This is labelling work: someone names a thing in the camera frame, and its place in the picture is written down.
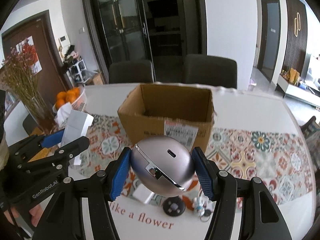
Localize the white cube charger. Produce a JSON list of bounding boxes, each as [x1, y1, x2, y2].
[[132, 184, 154, 204]]

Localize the white rectangular plug adapter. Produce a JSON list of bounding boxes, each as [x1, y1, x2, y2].
[[60, 109, 94, 167]]

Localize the black glass cabinet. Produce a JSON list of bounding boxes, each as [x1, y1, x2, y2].
[[82, 0, 207, 82]]

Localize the dark chair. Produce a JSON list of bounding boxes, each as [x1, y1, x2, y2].
[[182, 54, 238, 89], [108, 60, 155, 83]]

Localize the patterned tile table runner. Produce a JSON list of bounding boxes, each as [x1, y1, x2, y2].
[[71, 114, 313, 205]]

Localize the white tv console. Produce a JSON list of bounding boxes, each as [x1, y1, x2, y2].
[[276, 75, 320, 108]]

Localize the white shoe rack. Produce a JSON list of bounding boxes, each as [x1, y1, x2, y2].
[[68, 60, 87, 83]]

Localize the white basket of oranges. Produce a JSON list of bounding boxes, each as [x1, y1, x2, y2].
[[53, 86, 87, 113]]

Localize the yellow woven mat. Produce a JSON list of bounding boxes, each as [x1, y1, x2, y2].
[[27, 127, 61, 163]]

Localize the dark chair right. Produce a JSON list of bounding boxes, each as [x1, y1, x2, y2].
[[182, 54, 238, 89]]

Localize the white figurine keychain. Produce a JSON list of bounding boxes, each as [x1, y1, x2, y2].
[[192, 196, 213, 223]]

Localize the person's left hand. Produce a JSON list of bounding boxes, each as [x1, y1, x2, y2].
[[3, 204, 43, 228]]

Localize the silver egg-shaped device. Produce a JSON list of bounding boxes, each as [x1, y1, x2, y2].
[[130, 135, 195, 197]]

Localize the cardboard box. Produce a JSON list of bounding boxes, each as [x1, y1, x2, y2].
[[117, 83, 214, 151]]

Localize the dark chair left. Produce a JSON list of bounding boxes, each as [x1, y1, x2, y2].
[[108, 60, 155, 83]]

